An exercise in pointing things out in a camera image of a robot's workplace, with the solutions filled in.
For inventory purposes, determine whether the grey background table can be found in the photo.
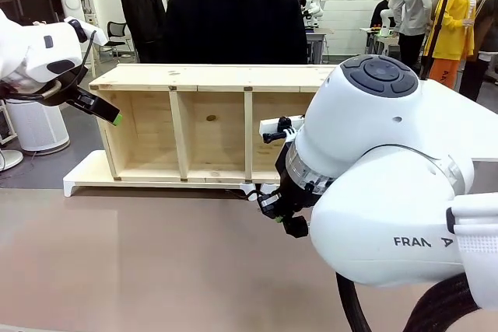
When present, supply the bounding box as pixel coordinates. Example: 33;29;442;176
304;27;335;65

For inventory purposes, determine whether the black mesh office chair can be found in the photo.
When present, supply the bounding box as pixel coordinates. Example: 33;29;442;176
100;20;135;61

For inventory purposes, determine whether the thin black cable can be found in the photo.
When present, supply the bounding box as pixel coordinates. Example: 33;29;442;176
228;182;266;204

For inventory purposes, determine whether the black tripod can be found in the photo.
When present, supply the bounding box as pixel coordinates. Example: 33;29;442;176
419;0;455;81

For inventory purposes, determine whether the white cylindrical air purifier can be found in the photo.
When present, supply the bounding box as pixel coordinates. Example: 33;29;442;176
4;95;72;155

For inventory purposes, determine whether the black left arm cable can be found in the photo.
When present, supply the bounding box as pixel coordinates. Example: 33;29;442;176
0;31;97;100

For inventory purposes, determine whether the mannequin in yellow jacket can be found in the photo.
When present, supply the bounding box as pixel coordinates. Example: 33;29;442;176
425;0;480;91

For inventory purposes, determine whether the seated person in black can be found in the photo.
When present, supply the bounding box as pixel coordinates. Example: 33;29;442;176
370;0;402;30

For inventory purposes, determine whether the small white background robot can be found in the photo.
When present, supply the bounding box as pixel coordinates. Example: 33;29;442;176
302;0;324;30

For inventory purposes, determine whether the light wooden shelf box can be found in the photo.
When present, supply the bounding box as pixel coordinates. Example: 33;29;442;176
88;62;338;184

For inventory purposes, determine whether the white table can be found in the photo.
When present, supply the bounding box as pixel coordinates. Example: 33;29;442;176
418;78;498;163

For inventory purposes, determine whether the mannequin in grey hoodie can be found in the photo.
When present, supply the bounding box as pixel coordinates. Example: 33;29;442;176
390;0;436;68

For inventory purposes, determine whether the person in dark striped top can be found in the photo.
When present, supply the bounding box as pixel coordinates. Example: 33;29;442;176
458;0;498;103

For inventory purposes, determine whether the person in black puffer jacket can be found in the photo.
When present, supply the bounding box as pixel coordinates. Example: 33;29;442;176
160;0;309;65

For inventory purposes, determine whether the black braided cable sleeve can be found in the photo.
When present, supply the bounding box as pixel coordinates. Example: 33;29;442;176
335;271;484;332

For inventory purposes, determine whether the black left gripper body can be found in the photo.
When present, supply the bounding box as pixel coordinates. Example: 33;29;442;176
49;71;100;116

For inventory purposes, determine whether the white fan base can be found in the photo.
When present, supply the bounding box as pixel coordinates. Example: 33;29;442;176
0;148;25;172

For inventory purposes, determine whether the person in black coat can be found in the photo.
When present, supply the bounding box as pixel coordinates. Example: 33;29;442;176
120;0;167;64

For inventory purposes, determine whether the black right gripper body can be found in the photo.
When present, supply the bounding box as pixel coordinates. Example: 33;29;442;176
272;144;336;217

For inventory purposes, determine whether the black wrist camera white bracket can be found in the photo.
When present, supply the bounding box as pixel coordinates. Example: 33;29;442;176
259;114;309;145

